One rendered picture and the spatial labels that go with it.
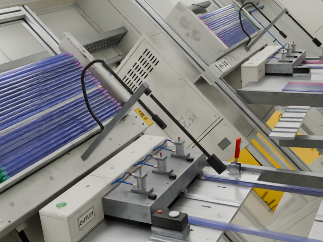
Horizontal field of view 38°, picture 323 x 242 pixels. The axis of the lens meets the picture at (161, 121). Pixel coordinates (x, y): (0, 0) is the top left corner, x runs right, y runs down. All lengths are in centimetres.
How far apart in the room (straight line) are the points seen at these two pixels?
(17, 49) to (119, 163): 272
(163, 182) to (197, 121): 110
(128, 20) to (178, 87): 236
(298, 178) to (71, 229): 62
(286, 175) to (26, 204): 69
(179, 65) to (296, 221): 91
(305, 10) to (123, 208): 471
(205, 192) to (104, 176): 27
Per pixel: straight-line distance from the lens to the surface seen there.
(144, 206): 110
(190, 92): 223
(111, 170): 124
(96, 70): 153
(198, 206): 119
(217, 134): 224
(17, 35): 404
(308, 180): 133
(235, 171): 134
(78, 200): 111
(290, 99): 208
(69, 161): 123
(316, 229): 111
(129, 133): 143
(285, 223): 234
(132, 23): 451
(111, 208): 115
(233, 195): 124
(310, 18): 564
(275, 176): 135
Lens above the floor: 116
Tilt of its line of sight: 5 degrees up
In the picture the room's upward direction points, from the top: 43 degrees counter-clockwise
